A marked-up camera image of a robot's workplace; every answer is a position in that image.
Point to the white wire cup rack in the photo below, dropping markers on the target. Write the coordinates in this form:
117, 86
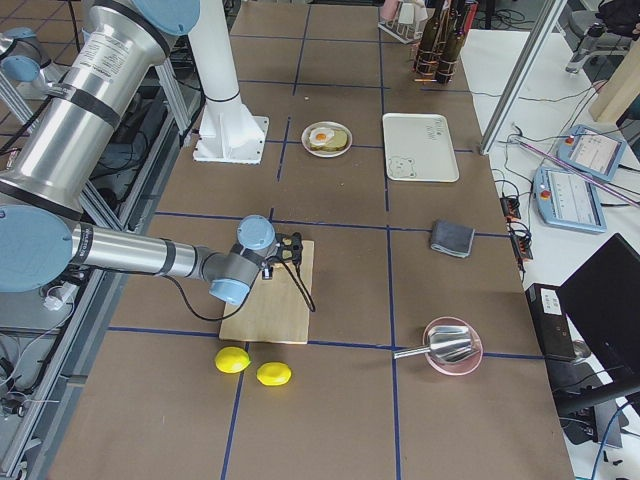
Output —
404, 20

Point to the copper wire bottle rack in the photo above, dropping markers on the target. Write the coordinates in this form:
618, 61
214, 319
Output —
436, 64

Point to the near blue teach pendant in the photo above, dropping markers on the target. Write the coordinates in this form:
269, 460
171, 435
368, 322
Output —
565, 200

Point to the metal scoop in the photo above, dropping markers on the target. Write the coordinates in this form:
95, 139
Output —
447, 344

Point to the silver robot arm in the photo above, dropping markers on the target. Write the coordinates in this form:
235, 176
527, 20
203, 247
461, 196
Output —
42, 232
25, 60

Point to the black monitor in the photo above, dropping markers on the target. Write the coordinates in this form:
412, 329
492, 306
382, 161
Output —
601, 298

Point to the blue teach pendant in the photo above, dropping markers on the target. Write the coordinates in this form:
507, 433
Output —
591, 151
565, 200

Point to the left yellow lemon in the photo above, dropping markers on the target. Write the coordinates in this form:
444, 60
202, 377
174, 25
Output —
232, 360

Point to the fried egg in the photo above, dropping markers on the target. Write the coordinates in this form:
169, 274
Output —
320, 135

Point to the dark green wine bottle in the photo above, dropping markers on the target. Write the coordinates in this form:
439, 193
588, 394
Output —
464, 12

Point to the aluminium frame post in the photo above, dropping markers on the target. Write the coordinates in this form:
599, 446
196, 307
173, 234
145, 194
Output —
532, 48

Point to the grey folded cloth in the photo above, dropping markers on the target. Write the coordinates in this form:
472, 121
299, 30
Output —
452, 239

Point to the right yellow lemon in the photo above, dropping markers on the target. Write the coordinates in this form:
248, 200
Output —
274, 374

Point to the white bear tray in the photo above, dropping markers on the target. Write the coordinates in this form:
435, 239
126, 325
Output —
418, 148

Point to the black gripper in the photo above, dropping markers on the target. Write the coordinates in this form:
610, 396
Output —
268, 273

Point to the pink bowl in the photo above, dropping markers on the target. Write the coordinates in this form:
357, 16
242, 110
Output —
462, 368

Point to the yellow lemon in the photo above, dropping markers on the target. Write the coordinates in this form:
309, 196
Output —
274, 374
232, 360

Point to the pink stick tool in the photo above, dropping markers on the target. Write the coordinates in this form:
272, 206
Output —
598, 184

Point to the black computer box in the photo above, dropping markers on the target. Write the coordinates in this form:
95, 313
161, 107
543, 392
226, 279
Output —
550, 322

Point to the wooden cutting board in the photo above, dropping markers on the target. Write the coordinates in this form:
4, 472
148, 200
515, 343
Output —
274, 312

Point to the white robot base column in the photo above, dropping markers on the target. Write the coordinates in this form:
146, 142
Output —
228, 132

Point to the white plate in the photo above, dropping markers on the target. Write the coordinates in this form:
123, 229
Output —
325, 154

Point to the far blue teach pendant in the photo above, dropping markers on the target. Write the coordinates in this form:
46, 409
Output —
591, 151

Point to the bottom bread slice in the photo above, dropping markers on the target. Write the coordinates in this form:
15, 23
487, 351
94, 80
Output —
337, 143

